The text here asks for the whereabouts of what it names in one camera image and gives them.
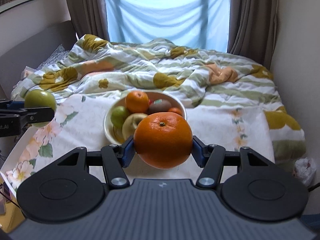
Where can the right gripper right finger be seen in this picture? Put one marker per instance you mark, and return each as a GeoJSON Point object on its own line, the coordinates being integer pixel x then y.
{"type": "Point", "coordinates": [212, 159]}

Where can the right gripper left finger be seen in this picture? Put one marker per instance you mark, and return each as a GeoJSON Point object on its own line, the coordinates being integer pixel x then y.
{"type": "Point", "coordinates": [113, 159]}

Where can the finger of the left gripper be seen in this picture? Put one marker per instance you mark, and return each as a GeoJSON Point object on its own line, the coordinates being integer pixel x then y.
{"type": "Point", "coordinates": [39, 116]}
{"type": "Point", "coordinates": [11, 105]}

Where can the green apple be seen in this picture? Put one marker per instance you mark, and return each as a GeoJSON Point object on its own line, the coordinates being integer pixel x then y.
{"type": "Point", "coordinates": [40, 98]}
{"type": "Point", "coordinates": [118, 116]}

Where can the yellow pear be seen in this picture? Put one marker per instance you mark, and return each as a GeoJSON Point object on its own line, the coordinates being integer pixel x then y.
{"type": "Point", "coordinates": [131, 123]}

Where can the orange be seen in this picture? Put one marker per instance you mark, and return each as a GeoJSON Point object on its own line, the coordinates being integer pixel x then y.
{"type": "Point", "coordinates": [137, 101]}
{"type": "Point", "coordinates": [163, 140]}

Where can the small mandarin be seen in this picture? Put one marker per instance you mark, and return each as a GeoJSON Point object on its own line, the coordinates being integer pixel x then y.
{"type": "Point", "coordinates": [175, 110]}

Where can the brown kiwi with sticker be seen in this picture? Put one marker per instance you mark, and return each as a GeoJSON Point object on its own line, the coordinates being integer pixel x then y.
{"type": "Point", "coordinates": [160, 105]}

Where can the cream bowl with duck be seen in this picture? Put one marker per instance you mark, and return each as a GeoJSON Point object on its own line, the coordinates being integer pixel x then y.
{"type": "Point", "coordinates": [114, 135]}

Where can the grey headboard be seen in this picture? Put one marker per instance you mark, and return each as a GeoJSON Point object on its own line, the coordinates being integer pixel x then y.
{"type": "Point", "coordinates": [33, 51]}

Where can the floral striped quilt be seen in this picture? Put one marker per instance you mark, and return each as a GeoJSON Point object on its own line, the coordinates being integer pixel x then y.
{"type": "Point", "coordinates": [97, 67]}

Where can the white plastic bag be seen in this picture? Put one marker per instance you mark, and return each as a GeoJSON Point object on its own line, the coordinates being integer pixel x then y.
{"type": "Point", "coordinates": [304, 170]}

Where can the left brown curtain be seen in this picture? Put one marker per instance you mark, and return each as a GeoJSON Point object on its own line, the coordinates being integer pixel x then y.
{"type": "Point", "coordinates": [89, 17]}

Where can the brown curtain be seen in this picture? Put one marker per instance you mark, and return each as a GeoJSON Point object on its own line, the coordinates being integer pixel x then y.
{"type": "Point", "coordinates": [252, 29]}
{"type": "Point", "coordinates": [89, 17]}

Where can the light blue window cloth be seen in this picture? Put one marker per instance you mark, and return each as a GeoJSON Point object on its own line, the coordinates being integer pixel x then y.
{"type": "Point", "coordinates": [194, 23]}

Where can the right brown curtain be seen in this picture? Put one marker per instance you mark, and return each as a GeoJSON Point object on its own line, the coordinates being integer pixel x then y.
{"type": "Point", "coordinates": [252, 29]}

